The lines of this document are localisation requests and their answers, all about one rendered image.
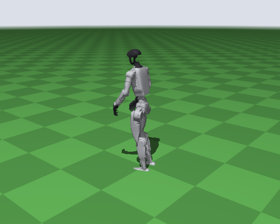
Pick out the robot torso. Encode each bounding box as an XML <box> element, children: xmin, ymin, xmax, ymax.
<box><xmin>131</xmin><ymin>66</ymin><xmax>150</xmax><ymax>114</ymax></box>

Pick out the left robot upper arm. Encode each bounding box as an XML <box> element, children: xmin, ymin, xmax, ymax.
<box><xmin>123</xmin><ymin>70</ymin><xmax>136</xmax><ymax>97</ymax></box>

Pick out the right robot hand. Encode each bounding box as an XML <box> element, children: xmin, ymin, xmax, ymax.
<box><xmin>129</xmin><ymin>97</ymin><xmax>138</xmax><ymax>111</ymax></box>

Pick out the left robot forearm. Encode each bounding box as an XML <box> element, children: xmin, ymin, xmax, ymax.
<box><xmin>114</xmin><ymin>90</ymin><xmax>126</xmax><ymax>107</ymax></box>

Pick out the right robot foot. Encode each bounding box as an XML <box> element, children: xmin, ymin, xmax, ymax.
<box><xmin>146</xmin><ymin>161</ymin><xmax>156</xmax><ymax>165</ymax></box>

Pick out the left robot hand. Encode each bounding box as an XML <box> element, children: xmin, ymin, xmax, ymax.
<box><xmin>113</xmin><ymin>105</ymin><xmax>118</xmax><ymax>116</ymax></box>

